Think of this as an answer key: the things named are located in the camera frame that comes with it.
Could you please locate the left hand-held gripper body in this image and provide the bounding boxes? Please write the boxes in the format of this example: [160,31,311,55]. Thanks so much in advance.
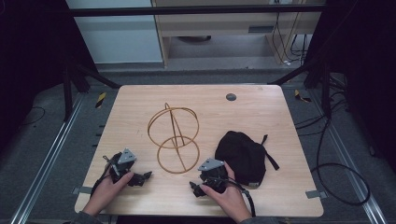
[103,147,139,185]

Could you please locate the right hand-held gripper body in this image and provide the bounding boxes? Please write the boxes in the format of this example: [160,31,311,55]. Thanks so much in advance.
[197,157,231,194]

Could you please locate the person's left hand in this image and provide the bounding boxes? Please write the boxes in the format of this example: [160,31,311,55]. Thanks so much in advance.
[82,172,135,217]

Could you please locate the person's right hand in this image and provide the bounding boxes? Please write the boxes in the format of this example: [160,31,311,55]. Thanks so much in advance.
[199,161,253,224]

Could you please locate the black cap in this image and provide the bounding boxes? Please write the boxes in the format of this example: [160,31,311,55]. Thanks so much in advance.
[214,130,280,189]

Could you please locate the yellow black striped tape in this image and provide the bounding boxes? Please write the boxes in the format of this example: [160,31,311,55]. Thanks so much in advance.
[293,89,313,104]
[94,91,107,109]

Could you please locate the black metal stand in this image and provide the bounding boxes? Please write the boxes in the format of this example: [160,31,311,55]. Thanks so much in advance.
[61,55,121,123]
[266,57,333,119]

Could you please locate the white cabinet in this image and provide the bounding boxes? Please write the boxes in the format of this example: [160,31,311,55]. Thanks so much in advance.
[65,0,164,65]

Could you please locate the black curtain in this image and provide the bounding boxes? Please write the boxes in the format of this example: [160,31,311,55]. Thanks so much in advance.
[303,0,396,175]
[0,0,98,157]

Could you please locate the light wooden desk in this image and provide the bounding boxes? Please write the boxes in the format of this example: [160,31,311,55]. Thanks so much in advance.
[150,0,327,68]

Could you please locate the black metal crossbar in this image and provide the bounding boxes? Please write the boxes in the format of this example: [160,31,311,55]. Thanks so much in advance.
[65,4,327,18]

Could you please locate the left hand-held gripper cable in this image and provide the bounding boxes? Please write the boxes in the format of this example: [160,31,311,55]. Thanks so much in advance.
[89,154,115,198]

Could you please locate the hand-held gripper cable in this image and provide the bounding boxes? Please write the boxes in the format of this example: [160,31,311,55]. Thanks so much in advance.
[207,175,257,218]
[89,154,115,198]

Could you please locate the right hand-held gripper cable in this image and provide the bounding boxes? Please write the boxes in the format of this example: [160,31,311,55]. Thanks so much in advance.
[207,175,257,218]

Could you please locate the gold wire hat stand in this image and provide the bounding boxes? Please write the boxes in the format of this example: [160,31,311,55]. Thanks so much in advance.
[147,102,201,175]

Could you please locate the grey metal table bracket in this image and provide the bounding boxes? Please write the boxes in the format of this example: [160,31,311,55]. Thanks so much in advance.
[72,186,93,196]
[304,189,329,200]

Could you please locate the aluminium floor rail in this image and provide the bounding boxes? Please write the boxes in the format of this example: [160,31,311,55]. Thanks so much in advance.
[8,92,86,224]
[309,89,389,224]

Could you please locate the thin black floor cable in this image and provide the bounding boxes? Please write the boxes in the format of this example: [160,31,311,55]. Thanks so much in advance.
[18,105,47,129]

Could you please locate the black looped floor cable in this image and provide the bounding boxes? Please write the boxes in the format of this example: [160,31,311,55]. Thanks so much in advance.
[293,74,372,207]

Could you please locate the hanging black desk cables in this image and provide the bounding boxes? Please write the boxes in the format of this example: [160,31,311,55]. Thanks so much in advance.
[271,11,310,67]

